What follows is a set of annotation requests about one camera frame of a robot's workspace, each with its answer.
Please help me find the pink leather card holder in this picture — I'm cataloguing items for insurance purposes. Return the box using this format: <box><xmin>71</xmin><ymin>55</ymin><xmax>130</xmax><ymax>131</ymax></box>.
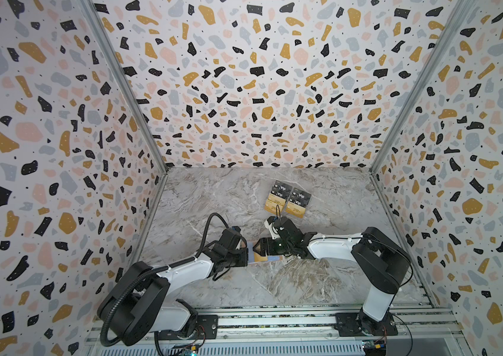
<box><xmin>248</xmin><ymin>243</ymin><xmax>283</xmax><ymax>265</ymax></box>

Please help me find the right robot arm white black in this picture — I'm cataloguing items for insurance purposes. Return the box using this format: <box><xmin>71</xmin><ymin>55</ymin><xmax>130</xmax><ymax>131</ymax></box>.
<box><xmin>253</xmin><ymin>217</ymin><xmax>413</xmax><ymax>338</ymax></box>

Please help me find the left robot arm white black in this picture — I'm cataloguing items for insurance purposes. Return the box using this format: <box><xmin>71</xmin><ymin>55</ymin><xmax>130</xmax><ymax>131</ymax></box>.
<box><xmin>97</xmin><ymin>226</ymin><xmax>248</xmax><ymax>347</ymax></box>

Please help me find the clear acrylic card tray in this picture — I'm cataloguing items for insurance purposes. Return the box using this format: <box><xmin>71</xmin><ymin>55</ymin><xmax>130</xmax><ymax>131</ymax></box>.
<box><xmin>282</xmin><ymin>196</ymin><xmax>308</xmax><ymax>218</ymax></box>

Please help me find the black card top right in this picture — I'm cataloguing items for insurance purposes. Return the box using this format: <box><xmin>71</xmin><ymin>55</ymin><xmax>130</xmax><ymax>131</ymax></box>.
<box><xmin>289</xmin><ymin>188</ymin><xmax>312</xmax><ymax>208</ymax></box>

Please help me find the black card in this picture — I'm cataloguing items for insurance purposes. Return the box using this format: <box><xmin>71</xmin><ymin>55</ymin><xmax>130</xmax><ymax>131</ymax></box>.
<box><xmin>270</xmin><ymin>180</ymin><xmax>293</xmax><ymax>200</ymax></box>
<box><xmin>289</xmin><ymin>188</ymin><xmax>312</xmax><ymax>208</ymax></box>

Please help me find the black card top left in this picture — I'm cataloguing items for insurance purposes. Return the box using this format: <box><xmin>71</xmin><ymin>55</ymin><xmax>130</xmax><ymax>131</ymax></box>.
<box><xmin>270</xmin><ymin>180</ymin><xmax>293</xmax><ymax>200</ymax></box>

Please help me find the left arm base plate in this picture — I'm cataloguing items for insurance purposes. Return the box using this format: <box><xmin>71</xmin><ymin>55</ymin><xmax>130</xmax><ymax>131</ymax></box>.
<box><xmin>158</xmin><ymin>314</ymin><xmax>219</xmax><ymax>342</ymax></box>

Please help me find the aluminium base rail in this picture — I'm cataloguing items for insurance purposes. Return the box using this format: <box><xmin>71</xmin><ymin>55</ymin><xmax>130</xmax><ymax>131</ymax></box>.
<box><xmin>83</xmin><ymin>303</ymin><xmax>472</xmax><ymax>355</ymax></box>

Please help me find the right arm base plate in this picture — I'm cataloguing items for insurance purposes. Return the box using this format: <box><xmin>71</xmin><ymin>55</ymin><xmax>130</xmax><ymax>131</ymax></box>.
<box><xmin>334</xmin><ymin>311</ymin><xmax>398</xmax><ymax>338</ymax></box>

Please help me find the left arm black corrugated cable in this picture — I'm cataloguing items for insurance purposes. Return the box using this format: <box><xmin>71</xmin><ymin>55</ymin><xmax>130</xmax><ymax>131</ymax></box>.
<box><xmin>99</xmin><ymin>212</ymin><xmax>234</xmax><ymax>347</ymax></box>

